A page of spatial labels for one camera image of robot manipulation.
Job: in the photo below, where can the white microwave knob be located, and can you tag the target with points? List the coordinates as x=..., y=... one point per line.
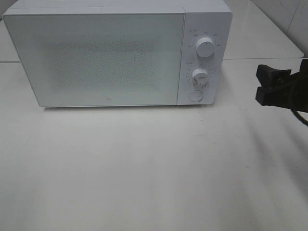
x=205, y=46
x=200, y=76

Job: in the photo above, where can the white microwave door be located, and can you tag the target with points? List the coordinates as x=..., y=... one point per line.
x=100, y=60

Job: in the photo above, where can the round white door button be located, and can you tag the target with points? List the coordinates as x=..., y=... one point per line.
x=196, y=96

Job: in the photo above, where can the white microwave oven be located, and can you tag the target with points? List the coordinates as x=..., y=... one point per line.
x=201, y=18

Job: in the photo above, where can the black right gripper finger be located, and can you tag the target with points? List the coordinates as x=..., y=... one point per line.
x=268, y=75

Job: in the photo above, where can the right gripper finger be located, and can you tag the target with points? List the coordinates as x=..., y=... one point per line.
x=277, y=98

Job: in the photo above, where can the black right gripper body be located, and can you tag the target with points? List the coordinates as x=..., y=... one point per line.
x=298, y=92

